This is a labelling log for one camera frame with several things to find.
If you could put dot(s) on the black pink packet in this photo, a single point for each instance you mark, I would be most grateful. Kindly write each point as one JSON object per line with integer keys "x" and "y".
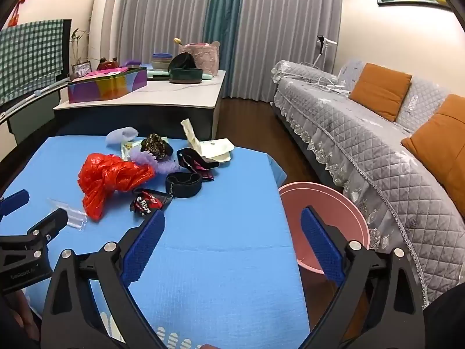
{"x": 196, "y": 163}

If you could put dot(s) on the white standing air conditioner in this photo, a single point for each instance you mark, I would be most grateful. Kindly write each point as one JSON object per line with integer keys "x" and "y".
{"x": 109, "y": 14}

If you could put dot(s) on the blue table cover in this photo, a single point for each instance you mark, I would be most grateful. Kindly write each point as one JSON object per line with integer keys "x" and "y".
{"x": 218, "y": 218}

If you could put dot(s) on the teal curtain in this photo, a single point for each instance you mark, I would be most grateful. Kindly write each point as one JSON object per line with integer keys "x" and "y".
{"x": 223, "y": 25}

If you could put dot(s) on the small orange cushion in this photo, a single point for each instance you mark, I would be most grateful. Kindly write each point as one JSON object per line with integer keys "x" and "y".
{"x": 379, "y": 89}

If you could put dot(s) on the small photo frame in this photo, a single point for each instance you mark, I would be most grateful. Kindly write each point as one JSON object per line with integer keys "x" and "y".
{"x": 81, "y": 69}

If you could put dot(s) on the white coffee table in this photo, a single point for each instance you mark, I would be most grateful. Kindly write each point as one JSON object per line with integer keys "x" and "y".
{"x": 163, "y": 94}

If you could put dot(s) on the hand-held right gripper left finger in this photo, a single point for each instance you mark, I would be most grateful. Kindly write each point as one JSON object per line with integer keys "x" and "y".
{"x": 143, "y": 247}

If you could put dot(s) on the red plastic bag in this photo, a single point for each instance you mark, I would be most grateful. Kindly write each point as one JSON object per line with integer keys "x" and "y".
{"x": 105, "y": 178}

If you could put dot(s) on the colourful tin box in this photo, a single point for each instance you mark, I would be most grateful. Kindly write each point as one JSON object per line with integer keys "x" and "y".
{"x": 105, "y": 89}

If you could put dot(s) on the black folded pouch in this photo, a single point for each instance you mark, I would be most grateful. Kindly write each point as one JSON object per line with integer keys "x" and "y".
{"x": 181, "y": 61}

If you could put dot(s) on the pink plastic bin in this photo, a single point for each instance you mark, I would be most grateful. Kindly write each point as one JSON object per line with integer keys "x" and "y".
{"x": 301, "y": 196}

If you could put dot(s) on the grey television cabinet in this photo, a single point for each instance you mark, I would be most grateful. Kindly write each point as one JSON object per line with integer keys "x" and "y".
{"x": 29, "y": 123}

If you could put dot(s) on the grey curtain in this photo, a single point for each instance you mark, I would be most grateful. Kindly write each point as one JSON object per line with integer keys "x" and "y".
{"x": 287, "y": 25}
{"x": 163, "y": 7}

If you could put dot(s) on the large orange cushion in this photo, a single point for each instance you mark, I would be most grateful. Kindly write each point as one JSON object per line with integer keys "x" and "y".
{"x": 443, "y": 141}

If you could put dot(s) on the stack of coloured bowls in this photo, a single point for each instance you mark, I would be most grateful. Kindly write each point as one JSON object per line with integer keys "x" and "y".
{"x": 161, "y": 61}

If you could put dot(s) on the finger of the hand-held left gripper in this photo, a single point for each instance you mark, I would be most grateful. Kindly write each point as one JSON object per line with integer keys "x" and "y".
{"x": 49, "y": 225}
{"x": 14, "y": 202}

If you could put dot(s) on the lavender foam net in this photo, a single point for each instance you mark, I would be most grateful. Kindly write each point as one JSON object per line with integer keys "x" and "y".
{"x": 165, "y": 165}

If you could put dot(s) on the dark green bowl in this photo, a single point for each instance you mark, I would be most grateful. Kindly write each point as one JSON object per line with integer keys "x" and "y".
{"x": 185, "y": 76}

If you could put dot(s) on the pink lace basket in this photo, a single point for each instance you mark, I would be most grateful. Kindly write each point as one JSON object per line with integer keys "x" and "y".
{"x": 207, "y": 58}

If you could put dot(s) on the clear plastic packaging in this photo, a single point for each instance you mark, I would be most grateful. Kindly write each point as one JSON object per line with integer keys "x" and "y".
{"x": 72, "y": 216}

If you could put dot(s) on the cream paper clamshell box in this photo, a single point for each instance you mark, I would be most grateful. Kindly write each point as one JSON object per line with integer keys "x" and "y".
{"x": 214, "y": 149}

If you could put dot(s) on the green checked cloth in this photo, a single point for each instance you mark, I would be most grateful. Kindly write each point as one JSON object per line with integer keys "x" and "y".
{"x": 29, "y": 58}

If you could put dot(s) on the dark floral wrapper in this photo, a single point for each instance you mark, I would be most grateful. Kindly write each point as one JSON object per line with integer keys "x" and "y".
{"x": 156, "y": 145}

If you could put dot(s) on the white floor lamp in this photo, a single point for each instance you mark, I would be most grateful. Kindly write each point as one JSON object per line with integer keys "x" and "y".
{"x": 321, "y": 45}

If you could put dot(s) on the mint green cloth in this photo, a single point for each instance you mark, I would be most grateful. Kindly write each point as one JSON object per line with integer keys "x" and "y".
{"x": 207, "y": 77}

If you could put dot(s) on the grey quilted sofa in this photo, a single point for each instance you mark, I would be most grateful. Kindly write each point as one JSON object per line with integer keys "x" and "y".
{"x": 363, "y": 152}

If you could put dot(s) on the black television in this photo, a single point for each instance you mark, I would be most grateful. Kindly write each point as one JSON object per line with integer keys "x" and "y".
{"x": 66, "y": 51}

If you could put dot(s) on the black red snack wrapper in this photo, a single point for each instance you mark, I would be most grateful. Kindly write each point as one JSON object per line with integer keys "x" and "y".
{"x": 145, "y": 201}

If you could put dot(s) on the pink card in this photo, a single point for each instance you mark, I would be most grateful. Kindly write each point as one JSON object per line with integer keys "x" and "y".
{"x": 107, "y": 72}

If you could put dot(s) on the bamboo plant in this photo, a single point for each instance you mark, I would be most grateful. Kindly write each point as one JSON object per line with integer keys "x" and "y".
{"x": 78, "y": 43}

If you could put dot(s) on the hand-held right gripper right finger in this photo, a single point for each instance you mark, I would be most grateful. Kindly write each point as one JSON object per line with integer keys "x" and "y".
{"x": 323, "y": 247}

